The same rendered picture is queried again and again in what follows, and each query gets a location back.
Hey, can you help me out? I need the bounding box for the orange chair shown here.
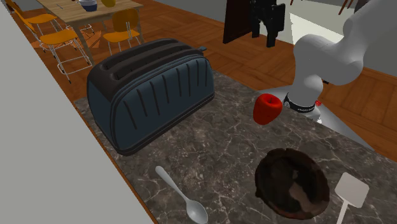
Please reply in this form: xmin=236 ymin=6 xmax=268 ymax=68
xmin=102 ymin=8 xmax=145 ymax=57
xmin=12 ymin=9 xmax=94 ymax=85
xmin=4 ymin=0 xmax=59 ymax=36

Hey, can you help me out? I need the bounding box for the wooden dining table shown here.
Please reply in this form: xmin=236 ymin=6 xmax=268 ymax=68
xmin=36 ymin=0 xmax=145 ymax=67

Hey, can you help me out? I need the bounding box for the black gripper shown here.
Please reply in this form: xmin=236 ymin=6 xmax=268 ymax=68
xmin=250 ymin=0 xmax=286 ymax=48

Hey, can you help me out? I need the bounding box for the red apple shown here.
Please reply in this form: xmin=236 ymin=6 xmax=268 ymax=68
xmin=253 ymin=93 xmax=284 ymax=126

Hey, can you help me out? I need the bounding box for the dark blue toaster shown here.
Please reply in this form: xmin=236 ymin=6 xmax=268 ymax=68
xmin=86 ymin=38 xmax=216 ymax=157

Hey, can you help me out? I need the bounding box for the dark brown door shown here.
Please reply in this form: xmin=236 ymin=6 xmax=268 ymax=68
xmin=222 ymin=0 xmax=253 ymax=45

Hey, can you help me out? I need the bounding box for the white spatula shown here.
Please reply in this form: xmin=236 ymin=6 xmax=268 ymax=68
xmin=334 ymin=172 xmax=370 ymax=224

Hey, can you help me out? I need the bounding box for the dark brown bowl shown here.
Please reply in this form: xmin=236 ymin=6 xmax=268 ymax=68
xmin=254 ymin=148 xmax=331 ymax=220

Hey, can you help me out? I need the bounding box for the silver spoon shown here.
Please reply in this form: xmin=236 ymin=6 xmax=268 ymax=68
xmin=155 ymin=165 xmax=209 ymax=224

